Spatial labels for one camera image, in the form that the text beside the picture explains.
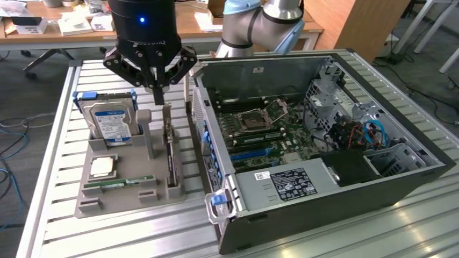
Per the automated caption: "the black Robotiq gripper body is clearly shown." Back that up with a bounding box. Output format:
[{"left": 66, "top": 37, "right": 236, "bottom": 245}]
[{"left": 107, "top": 0, "right": 182, "bottom": 73}]

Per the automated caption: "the low-profile graphics card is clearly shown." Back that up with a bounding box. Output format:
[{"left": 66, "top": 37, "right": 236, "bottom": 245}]
[{"left": 159, "top": 104, "right": 179, "bottom": 189}]

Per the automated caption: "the white carton with label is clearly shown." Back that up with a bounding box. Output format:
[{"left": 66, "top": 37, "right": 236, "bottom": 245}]
[{"left": 89, "top": 15, "right": 113, "bottom": 32}]

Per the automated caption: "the wooden office desk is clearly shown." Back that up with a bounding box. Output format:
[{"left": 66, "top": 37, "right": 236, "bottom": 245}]
[
  {"left": 174, "top": 0, "right": 325, "bottom": 54},
  {"left": 0, "top": 0, "right": 129, "bottom": 52}
]

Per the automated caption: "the white booklet stack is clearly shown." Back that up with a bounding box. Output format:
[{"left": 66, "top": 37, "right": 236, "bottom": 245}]
[{"left": 194, "top": 12, "right": 224, "bottom": 33}]

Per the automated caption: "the white open packaging tray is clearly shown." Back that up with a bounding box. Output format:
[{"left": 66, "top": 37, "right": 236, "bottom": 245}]
[{"left": 55, "top": 12, "right": 94, "bottom": 37}]

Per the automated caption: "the hard disk with blue carrier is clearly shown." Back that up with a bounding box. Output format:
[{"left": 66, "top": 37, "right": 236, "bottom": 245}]
[{"left": 71, "top": 90, "right": 142, "bottom": 148}]

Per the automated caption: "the brown cardboard box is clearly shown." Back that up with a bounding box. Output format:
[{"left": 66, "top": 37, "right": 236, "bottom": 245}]
[{"left": 206, "top": 0, "right": 226, "bottom": 19}]

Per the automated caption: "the empty black RAM slot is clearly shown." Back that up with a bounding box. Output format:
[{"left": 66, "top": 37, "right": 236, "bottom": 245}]
[{"left": 217, "top": 106, "right": 269, "bottom": 113}]

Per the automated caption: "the CPU socket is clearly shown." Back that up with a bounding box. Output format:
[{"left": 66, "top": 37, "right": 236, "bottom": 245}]
[{"left": 237, "top": 109, "right": 277, "bottom": 133}]

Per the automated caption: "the metal socket cover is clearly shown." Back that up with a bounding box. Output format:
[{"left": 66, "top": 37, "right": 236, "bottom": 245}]
[{"left": 262, "top": 98, "right": 290, "bottom": 124}]

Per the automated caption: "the white labelled box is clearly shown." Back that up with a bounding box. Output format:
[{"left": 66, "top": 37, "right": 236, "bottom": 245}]
[{"left": 13, "top": 23, "right": 49, "bottom": 35}]

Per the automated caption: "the black device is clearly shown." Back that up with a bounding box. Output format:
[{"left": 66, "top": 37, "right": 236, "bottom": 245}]
[{"left": 9, "top": 16, "right": 42, "bottom": 26}]

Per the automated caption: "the green RAM stick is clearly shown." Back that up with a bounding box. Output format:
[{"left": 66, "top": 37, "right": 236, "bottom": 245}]
[
  {"left": 234, "top": 131, "right": 284, "bottom": 146},
  {"left": 83, "top": 175, "right": 154, "bottom": 189}
]

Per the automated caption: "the silver CPU chip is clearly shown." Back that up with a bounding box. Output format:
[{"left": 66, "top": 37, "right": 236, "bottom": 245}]
[{"left": 89, "top": 157, "right": 117, "bottom": 178}]

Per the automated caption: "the pile of papers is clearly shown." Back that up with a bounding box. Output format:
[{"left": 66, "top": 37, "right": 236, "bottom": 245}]
[{"left": 0, "top": 0, "right": 29, "bottom": 17}]

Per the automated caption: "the long PCIe expansion slot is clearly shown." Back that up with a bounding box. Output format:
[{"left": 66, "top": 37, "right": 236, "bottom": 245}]
[{"left": 228, "top": 149, "right": 272, "bottom": 160}]

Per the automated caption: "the grey plastic parts rack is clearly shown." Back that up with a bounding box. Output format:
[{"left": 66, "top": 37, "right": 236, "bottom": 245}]
[{"left": 73, "top": 109, "right": 189, "bottom": 219}]

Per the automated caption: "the green motherboard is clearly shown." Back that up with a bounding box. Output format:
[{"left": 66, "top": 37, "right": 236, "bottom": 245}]
[{"left": 213, "top": 91, "right": 322, "bottom": 174}]

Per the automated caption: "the silver metal drive cage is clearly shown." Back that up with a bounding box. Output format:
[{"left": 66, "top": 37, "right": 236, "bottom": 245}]
[{"left": 304, "top": 77, "right": 362, "bottom": 147}]

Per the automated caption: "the grey power supply unit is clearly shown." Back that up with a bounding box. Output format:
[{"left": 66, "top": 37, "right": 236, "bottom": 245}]
[{"left": 224, "top": 157, "right": 340, "bottom": 213}]

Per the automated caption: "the black power connector bundle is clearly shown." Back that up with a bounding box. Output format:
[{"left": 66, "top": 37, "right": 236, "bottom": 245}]
[{"left": 328, "top": 122, "right": 354, "bottom": 151}]

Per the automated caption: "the wooden cabinet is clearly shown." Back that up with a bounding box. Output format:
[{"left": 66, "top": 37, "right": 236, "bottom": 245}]
[{"left": 302, "top": 0, "right": 412, "bottom": 59}]

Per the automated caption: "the white electrical box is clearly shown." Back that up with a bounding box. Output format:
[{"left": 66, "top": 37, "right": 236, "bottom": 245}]
[{"left": 381, "top": 33, "right": 400, "bottom": 59}]

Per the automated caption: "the black power strip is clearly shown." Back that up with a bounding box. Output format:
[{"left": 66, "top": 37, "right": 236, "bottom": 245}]
[{"left": 372, "top": 52, "right": 408, "bottom": 66}]

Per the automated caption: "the black open PC case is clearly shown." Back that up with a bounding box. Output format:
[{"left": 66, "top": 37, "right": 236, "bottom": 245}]
[{"left": 182, "top": 52, "right": 456, "bottom": 255}]

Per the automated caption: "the silver disk bay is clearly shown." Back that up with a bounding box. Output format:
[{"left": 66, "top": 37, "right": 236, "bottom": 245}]
[{"left": 364, "top": 142, "right": 440, "bottom": 180}]

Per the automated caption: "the grey case handle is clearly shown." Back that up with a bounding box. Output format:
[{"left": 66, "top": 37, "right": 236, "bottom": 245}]
[
  {"left": 182, "top": 64, "right": 202, "bottom": 104},
  {"left": 202, "top": 188, "right": 237, "bottom": 225}
]

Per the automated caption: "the grey floor cable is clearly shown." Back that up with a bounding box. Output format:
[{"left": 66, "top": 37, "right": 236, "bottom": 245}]
[{"left": 0, "top": 112, "right": 54, "bottom": 129}]

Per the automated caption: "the red orange power wire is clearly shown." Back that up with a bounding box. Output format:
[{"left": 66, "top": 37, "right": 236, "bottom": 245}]
[{"left": 349, "top": 124, "right": 364, "bottom": 149}]

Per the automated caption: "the blue floor cable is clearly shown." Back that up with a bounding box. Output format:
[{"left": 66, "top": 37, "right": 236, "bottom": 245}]
[{"left": 0, "top": 128, "right": 29, "bottom": 231}]

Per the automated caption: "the blue SATA wire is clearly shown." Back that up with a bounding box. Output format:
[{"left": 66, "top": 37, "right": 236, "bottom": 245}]
[{"left": 360, "top": 119, "right": 390, "bottom": 148}]

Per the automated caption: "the white metal desk frame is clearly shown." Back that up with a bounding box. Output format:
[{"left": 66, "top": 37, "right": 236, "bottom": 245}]
[{"left": 392, "top": 0, "right": 459, "bottom": 74}]

